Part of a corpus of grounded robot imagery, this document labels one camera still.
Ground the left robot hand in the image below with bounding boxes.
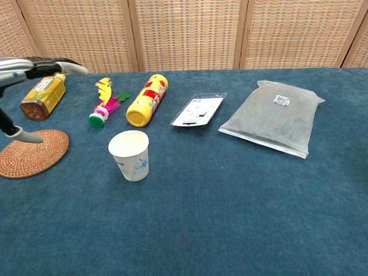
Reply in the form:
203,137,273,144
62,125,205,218
0,55,89,144

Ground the small white paper cup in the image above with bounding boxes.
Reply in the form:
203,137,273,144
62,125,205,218
108,130,150,182

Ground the round woven rattan coaster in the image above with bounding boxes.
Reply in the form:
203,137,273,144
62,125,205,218
0,129,70,179

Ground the green tea bottle yellow label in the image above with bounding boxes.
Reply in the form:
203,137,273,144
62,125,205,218
20,73,67,121

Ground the woven bamboo screen panel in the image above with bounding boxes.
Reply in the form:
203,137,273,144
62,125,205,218
233,0,368,70
342,8,368,69
128,0,248,72
17,0,143,74
0,0,47,58

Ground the colourful feather shuttlecock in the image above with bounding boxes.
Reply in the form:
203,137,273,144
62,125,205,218
87,76,133,129

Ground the yellow snack canister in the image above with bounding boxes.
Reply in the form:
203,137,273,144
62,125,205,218
125,74,169,128

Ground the white blister card package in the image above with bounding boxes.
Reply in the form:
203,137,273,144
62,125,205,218
171,92,228,128

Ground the blue carpet table mat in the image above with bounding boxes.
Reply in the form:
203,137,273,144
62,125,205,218
0,67,368,276

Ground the grey plastic bag QR label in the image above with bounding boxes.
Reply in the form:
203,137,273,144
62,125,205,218
217,80,326,160

